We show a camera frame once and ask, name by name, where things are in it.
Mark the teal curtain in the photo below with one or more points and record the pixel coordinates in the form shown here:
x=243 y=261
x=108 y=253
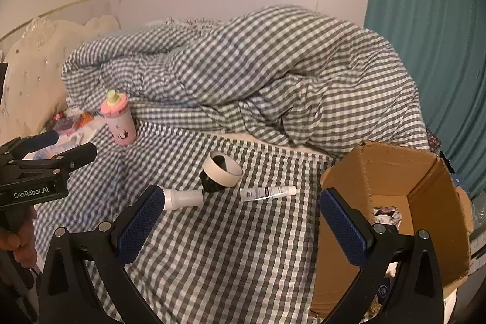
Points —
x=436 y=43

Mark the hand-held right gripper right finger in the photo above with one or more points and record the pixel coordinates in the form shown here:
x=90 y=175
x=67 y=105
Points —
x=341 y=229

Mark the dark pink-edged box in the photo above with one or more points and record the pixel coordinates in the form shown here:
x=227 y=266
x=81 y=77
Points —
x=64 y=126

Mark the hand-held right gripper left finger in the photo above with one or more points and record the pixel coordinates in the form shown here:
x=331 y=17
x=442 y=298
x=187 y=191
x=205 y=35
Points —
x=140 y=221

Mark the brown cardboard box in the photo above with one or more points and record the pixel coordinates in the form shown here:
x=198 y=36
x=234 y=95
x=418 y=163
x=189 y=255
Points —
x=379 y=172

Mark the cream tufted pillow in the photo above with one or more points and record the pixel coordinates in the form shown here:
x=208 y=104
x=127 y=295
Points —
x=34 y=73

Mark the beige tape roll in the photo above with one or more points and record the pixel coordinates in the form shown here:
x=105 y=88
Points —
x=218 y=180

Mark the white plastic bottle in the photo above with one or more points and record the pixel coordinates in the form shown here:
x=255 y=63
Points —
x=182 y=198

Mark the grey checked bed sheet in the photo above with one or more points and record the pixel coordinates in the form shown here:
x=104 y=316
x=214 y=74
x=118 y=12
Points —
x=227 y=252

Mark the black round object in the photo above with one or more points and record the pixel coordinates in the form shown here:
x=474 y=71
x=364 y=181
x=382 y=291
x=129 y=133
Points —
x=209 y=186

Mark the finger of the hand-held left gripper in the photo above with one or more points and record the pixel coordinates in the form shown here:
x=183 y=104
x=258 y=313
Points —
x=76 y=153
x=49 y=137

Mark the grey checked duvet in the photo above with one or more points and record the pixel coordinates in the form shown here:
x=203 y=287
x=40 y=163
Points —
x=265 y=81

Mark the pink panda print bottle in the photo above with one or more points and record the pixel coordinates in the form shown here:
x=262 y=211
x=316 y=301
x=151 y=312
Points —
x=121 y=126

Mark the person's left hand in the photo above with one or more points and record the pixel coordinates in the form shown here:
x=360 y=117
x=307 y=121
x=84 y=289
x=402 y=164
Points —
x=19 y=240

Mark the orange small box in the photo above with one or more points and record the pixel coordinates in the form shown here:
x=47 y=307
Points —
x=85 y=119

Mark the dark floral cloth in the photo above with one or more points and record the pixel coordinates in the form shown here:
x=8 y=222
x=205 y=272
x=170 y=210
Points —
x=434 y=141

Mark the white squeeze tube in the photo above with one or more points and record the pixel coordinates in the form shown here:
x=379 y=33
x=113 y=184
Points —
x=265 y=193

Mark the grey printed packet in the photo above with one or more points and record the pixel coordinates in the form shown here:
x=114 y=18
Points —
x=385 y=214

